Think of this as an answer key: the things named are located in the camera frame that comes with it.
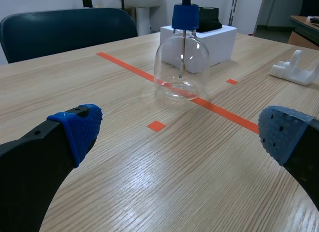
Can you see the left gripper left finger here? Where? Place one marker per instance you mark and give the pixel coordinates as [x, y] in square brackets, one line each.
[37, 167]

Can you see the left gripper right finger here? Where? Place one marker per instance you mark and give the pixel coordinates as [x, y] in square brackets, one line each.
[296, 144]

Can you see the white moulded stand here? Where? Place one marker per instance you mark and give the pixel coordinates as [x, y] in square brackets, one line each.
[295, 69]

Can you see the wooden desk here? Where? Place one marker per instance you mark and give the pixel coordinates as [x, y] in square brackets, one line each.
[305, 28]

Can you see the white box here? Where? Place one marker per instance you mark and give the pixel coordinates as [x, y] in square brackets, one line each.
[219, 42]

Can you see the dark blue chair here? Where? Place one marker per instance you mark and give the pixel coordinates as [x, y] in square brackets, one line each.
[64, 30]

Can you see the clear glass flask blue stopper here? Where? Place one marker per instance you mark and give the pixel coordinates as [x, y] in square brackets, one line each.
[183, 55]

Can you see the patch of black fur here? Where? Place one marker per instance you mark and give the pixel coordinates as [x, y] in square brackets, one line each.
[209, 18]

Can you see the white wash basin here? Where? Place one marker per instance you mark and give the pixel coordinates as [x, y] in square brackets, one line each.
[143, 5]

